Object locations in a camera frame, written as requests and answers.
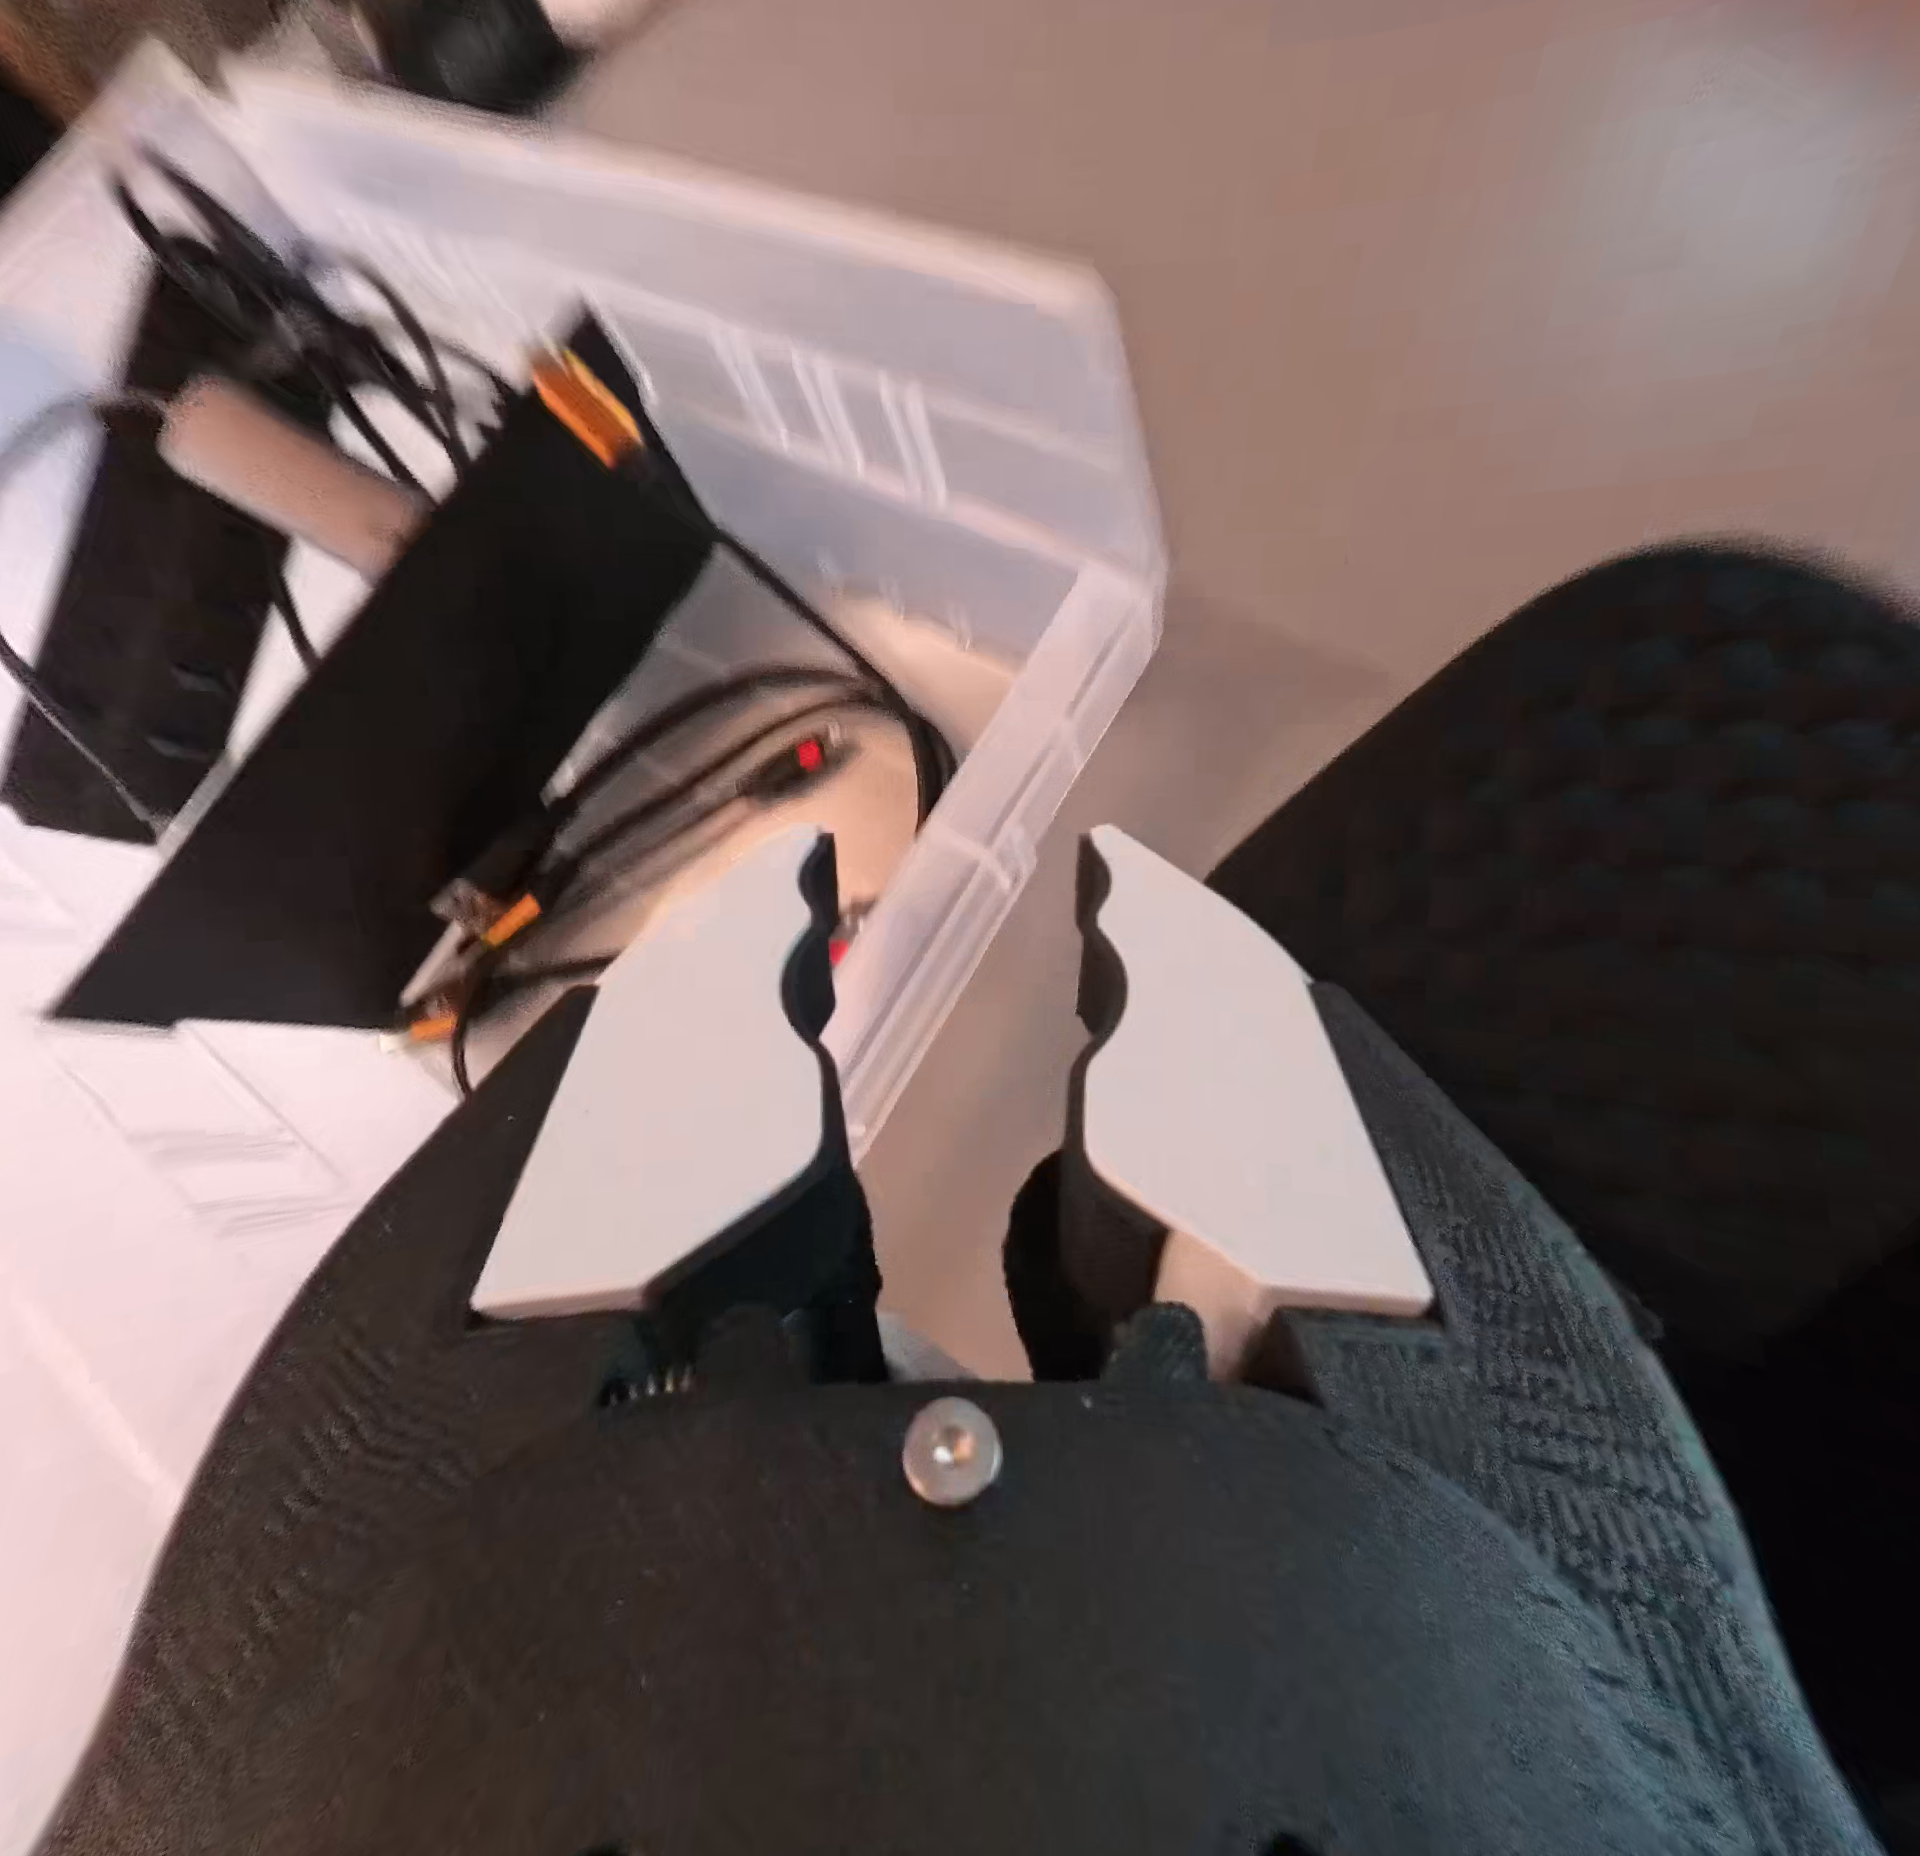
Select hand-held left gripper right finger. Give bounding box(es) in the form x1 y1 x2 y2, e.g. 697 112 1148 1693
1063 824 1438 1381

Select black usb cable orange plugs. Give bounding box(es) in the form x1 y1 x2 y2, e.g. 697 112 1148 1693
393 340 663 1054

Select black bin divider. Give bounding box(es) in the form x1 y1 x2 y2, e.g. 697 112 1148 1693
54 312 718 1035

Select clear plastic bin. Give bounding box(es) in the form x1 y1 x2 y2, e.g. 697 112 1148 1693
0 42 1172 1288

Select long black usb hub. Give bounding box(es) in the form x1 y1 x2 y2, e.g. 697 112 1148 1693
0 258 325 844

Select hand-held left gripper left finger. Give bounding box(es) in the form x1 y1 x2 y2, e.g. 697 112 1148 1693
468 824 857 1321

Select black usb cable red plug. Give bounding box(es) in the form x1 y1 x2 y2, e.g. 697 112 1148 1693
539 663 962 987

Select grey usb hub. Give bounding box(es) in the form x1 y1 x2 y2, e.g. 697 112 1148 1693
158 379 438 575

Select black mesh wrist rest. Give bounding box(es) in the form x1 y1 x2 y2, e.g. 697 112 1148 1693
1207 544 1920 1364

